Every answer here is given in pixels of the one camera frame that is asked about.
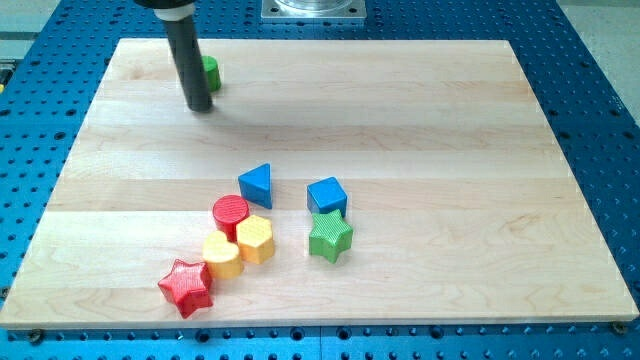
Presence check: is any green cylinder block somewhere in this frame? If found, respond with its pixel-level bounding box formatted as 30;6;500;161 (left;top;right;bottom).
201;55;221;92

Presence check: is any yellow heart block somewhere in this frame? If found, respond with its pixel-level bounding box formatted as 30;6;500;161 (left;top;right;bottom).
202;230;244;280

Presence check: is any black cylindrical robot pusher arm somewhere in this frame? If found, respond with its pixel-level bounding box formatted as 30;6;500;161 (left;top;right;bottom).
134;0;213;113

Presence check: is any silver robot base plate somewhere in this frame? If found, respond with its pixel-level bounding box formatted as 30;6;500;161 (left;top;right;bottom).
261;0;367;20

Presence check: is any blue triangle block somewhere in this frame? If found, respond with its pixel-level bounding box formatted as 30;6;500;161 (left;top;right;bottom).
238;163;273;209

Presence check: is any yellow hexagon block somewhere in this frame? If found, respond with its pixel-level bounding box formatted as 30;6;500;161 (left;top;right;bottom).
236;215;275;264

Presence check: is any red cylinder block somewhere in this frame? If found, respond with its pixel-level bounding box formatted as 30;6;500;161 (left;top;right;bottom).
212;195;250;242

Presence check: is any red star block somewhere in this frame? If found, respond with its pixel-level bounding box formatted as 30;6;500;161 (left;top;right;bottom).
158;259;213;319

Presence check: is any green star block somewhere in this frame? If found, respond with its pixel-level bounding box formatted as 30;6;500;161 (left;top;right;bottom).
309;209;354;264

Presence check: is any blue cube block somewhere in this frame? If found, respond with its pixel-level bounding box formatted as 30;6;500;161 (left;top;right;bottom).
307;177;348;217

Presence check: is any light wooden board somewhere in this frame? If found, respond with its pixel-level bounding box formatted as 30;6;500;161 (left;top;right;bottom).
1;39;639;330

